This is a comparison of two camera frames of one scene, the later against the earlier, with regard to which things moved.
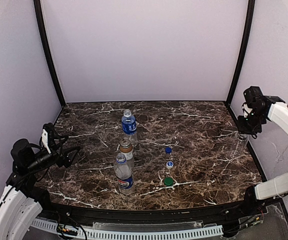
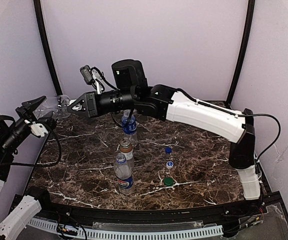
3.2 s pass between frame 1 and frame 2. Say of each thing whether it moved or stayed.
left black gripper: moved
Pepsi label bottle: stayed
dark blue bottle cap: stayed
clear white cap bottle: moved
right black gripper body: moved
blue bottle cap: stayed
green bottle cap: stayed
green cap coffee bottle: stayed
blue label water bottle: stayed
